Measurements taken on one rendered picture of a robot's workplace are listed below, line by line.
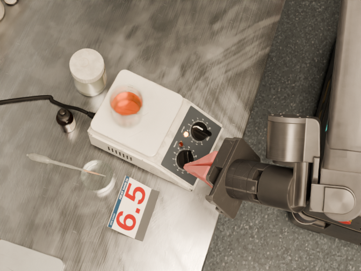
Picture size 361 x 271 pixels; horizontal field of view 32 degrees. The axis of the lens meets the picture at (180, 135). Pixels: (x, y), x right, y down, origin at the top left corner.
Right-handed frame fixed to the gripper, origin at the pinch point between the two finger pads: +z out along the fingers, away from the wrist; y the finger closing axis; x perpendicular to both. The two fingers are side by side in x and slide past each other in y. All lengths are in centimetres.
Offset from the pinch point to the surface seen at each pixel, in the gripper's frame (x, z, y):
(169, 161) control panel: 3.3, 8.1, -1.9
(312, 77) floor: 78, 43, -70
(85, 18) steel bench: -9.6, 32.4, -21.7
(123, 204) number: 3.2, 13.0, 7.3
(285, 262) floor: 88, 33, -13
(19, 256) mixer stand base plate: -2.2, 23.5, 22.1
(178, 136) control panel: 2.7, 8.2, -6.3
